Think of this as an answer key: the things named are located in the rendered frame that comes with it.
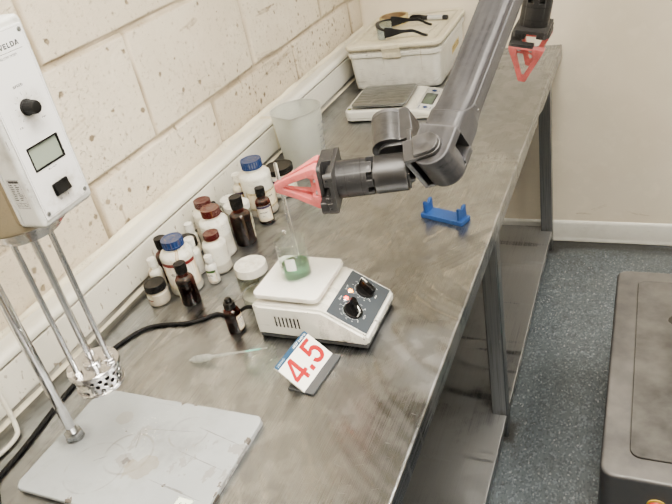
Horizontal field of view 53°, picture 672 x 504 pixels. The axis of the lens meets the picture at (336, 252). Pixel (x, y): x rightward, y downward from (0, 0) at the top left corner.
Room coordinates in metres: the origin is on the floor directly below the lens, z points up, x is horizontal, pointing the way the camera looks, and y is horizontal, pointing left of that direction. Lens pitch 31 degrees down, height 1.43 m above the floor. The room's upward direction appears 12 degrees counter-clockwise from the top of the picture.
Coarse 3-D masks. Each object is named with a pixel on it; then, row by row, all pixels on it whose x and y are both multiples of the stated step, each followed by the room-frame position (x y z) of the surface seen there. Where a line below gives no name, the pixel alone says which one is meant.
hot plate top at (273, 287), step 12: (276, 264) 1.00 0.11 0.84; (312, 264) 0.97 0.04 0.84; (324, 264) 0.97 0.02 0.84; (336, 264) 0.96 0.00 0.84; (276, 276) 0.96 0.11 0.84; (312, 276) 0.94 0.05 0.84; (324, 276) 0.93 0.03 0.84; (264, 288) 0.93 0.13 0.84; (276, 288) 0.92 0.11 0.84; (288, 288) 0.92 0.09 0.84; (300, 288) 0.91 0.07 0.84; (312, 288) 0.90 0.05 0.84; (324, 288) 0.90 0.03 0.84; (288, 300) 0.89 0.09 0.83; (300, 300) 0.88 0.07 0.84; (312, 300) 0.87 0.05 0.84
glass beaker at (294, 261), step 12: (276, 240) 0.96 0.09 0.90; (288, 240) 0.98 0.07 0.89; (300, 240) 0.97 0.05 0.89; (276, 252) 0.95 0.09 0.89; (288, 252) 0.93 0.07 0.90; (300, 252) 0.93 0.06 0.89; (288, 264) 0.93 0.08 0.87; (300, 264) 0.93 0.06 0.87; (288, 276) 0.93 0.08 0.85; (300, 276) 0.93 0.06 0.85
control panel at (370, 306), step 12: (348, 276) 0.95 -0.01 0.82; (360, 276) 0.95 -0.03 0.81; (348, 288) 0.92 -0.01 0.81; (384, 288) 0.94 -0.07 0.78; (336, 300) 0.89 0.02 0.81; (348, 300) 0.89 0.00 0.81; (360, 300) 0.90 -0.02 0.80; (372, 300) 0.90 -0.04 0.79; (384, 300) 0.91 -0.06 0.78; (336, 312) 0.86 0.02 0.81; (372, 312) 0.88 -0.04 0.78; (360, 324) 0.85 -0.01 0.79
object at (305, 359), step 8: (304, 344) 0.84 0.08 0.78; (312, 344) 0.84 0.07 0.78; (296, 352) 0.82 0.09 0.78; (304, 352) 0.82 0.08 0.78; (312, 352) 0.83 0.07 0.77; (320, 352) 0.83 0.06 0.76; (328, 352) 0.83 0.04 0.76; (288, 360) 0.80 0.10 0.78; (296, 360) 0.81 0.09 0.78; (304, 360) 0.81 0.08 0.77; (312, 360) 0.81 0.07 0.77; (320, 360) 0.82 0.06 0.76; (280, 368) 0.79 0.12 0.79; (288, 368) 0.79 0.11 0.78; (296, 368) 0.79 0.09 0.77; (304, 368) 0.80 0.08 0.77; (312, 368) 0.80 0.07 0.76; (288, 376) 0.78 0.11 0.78; (296, 376) 0.78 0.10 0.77; (304, 376) 0.78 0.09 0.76; (304, 384) 0.77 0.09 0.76
